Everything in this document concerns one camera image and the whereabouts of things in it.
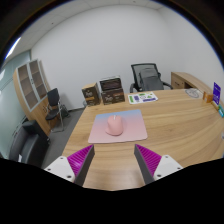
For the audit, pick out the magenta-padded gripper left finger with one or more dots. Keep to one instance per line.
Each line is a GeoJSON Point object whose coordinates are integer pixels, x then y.
{"type": "Point", "coordinates": [76, 161]}

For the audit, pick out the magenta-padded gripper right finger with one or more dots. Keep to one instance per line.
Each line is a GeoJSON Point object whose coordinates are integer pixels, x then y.
{"type": "Point", "coordinates": [150, 160]}

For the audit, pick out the pink computer mouse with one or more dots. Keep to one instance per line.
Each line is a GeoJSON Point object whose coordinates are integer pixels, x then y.
{"type": "Point", "coordinates": [114, 126]}

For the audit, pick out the pink and blue mouse pad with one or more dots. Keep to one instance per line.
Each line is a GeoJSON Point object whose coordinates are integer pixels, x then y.
{"type": "Point", "coordinates": [133, 128]}

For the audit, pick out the black leather armchair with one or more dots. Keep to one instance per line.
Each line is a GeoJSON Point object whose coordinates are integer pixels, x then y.
{"type": "Point", "coordinates": [28, 145]}

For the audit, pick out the white printed paper sheet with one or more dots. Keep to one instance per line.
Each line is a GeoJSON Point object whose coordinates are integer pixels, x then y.
{"type": "Point", "coordinates": [142, 97]}

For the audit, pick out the small black chair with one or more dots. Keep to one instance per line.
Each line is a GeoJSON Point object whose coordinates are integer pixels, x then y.
{"type": "Point", "coordinates": [53, 98]}

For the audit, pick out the small brown cardboard box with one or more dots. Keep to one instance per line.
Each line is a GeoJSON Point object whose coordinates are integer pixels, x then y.
{"type": "Point", "coordinates": [90, 95]}

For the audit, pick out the round grey disc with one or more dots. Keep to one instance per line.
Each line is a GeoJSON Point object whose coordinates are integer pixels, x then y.
{"type": "Point", "coordinates": [194, 93]}

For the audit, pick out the black mesh office chair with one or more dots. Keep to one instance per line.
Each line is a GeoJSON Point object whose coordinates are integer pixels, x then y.
{"type": "Point", "coordinates": [150, 78]}

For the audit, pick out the black appliance box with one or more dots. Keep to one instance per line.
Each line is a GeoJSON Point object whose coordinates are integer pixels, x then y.
{"type": "Point", "coordinates": [110, 83]}

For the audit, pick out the small wooden holder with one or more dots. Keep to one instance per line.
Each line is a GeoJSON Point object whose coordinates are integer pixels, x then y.
{"type": "Point", "coordinates": [208, 97]}

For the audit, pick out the small teal object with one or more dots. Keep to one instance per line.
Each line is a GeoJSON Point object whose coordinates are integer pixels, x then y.
{"type": "Point", "coordinates": [221, 111]}

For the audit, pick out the wooden side desk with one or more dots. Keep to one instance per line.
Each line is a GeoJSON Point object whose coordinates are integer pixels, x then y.
{"type": "Point", "coordinates": [186, 80]}

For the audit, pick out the wooden shelf cabinet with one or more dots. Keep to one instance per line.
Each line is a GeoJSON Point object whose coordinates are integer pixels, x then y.
{"type": "Point", "coordinates": [30, 86]}

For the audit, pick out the purple card sign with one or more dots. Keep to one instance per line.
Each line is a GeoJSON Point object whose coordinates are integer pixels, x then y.
{"type": "Point", "coordinates": [216, 93]}

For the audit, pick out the long ceiling light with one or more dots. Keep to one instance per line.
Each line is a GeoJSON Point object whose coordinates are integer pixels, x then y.
{"type": "Point", "coordinates": [12, 48]}

